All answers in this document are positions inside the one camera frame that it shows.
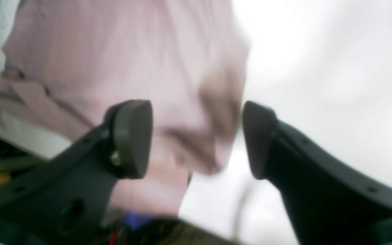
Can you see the mauve T-shirt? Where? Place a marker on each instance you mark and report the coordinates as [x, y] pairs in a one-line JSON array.
[[68, 61]]

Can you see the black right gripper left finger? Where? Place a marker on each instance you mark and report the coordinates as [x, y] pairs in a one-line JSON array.
[[62, 201]]

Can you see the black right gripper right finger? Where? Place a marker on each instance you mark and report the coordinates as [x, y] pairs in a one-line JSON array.
[[328, 202]]

